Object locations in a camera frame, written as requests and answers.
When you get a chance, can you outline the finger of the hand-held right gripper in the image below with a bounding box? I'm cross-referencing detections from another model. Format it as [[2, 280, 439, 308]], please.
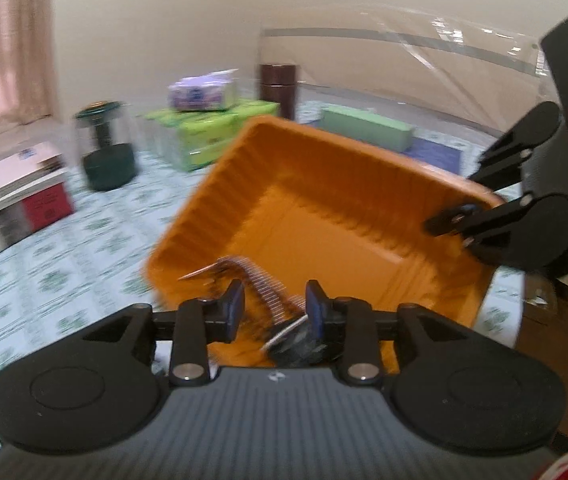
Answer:
[[424, 194, 541, 249], [468, 101, 563, 194]]

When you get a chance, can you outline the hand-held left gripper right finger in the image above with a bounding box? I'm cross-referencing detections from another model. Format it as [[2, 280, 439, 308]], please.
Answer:
[[305, 280, 471, 387]]

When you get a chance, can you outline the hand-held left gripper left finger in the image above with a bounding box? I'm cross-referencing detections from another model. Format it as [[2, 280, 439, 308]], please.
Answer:
[[81, 280, 246, 389]]

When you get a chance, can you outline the black clip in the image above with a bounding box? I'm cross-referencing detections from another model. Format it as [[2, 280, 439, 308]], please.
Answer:
[[263, 317, 341, 369]]

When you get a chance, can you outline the orange plastic tray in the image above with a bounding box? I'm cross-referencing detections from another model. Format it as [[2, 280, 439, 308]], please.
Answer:
[[141, 115, 508, 376]]

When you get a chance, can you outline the white box with blue top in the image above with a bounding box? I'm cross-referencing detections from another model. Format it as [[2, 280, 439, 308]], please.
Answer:
[[399, 134, 466, 177]]

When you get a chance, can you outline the clear plastic sheet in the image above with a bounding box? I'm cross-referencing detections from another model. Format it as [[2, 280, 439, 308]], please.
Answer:
[[256, 4, 552, 137]]

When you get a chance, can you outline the light green box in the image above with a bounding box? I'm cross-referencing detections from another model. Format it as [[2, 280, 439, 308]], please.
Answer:
[[318, 105, 416, 154]]

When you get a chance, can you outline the green tissue multipack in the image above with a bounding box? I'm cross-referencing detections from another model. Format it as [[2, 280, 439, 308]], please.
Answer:
[[138, 100, 281, 172]]

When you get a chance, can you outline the dark green dumbbell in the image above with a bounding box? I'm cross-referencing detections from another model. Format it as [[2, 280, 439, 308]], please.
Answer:
[[74, 101, 138, 192]]

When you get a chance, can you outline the purple tissue pack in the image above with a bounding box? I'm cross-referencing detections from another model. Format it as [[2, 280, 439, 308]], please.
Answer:
[[167, 68, 240, 112]]

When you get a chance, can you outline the thick red spine book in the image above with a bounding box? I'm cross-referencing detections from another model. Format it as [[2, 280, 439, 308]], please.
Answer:
[[0, 180, 76, 267]]

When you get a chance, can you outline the brown round jar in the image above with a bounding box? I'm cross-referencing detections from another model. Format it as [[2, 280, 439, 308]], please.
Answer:
[[257, 62, 299, 122]]

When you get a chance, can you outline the thin pale book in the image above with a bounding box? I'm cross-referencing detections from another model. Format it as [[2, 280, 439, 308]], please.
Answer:
[[0, 141, 67, 216]]

